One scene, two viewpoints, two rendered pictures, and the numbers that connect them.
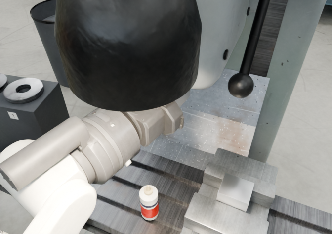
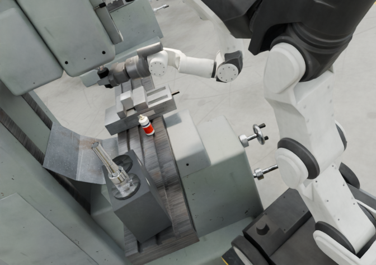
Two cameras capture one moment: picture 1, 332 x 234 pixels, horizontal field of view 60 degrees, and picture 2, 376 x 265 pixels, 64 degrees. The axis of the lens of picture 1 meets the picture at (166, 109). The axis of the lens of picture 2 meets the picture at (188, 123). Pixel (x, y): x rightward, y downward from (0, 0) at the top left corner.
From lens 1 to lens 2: 1.31 m
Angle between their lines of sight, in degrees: 79
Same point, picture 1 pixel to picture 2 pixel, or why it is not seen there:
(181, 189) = (132, 134)
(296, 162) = not seen: hidden behind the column
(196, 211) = (141, 100)
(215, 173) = (121, 108)
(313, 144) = not seen: hidden behind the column
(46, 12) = not seen: outside the picture
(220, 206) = (135, 98)
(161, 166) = (125, 147)
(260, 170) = (109, 110)
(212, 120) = (82, 151)
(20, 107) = (132, 156)
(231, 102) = (69, 140)
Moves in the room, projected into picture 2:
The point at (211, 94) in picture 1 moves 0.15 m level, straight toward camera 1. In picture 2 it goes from (66, 148) to (95, 131)
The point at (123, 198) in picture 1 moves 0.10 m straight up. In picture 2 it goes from (150, 143) to (141, 126)
